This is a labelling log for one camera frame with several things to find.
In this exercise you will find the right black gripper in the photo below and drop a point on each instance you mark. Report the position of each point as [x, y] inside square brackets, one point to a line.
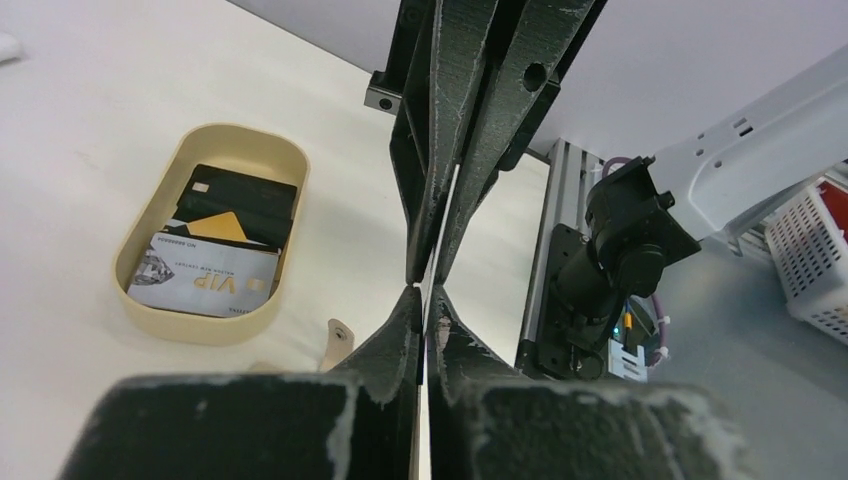
[469, 84]

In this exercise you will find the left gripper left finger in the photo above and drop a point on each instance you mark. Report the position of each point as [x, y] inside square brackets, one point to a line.
[382, 443]

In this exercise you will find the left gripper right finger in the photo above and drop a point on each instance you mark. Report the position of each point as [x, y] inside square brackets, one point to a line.
[471, 369]

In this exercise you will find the beige card holder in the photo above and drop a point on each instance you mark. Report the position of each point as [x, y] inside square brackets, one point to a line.
[339, 345]

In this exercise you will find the beige oval tray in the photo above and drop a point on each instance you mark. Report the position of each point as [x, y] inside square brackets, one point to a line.
[229, 147]

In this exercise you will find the black VIP card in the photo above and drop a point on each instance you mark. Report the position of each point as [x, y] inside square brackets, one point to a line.
[438, 319]

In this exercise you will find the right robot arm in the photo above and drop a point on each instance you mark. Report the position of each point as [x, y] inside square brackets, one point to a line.
[655, 210]

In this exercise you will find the silver VIP card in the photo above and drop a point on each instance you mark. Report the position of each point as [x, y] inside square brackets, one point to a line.
[203, 277]

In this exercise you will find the black cards in tray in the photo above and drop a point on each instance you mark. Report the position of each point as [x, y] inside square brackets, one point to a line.
[263, 207]

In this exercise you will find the white plastic basket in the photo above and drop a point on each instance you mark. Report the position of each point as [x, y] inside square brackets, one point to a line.
[808, 244]

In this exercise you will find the white crumpled cloth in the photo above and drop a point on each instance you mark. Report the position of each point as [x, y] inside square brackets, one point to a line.
[11, 49]

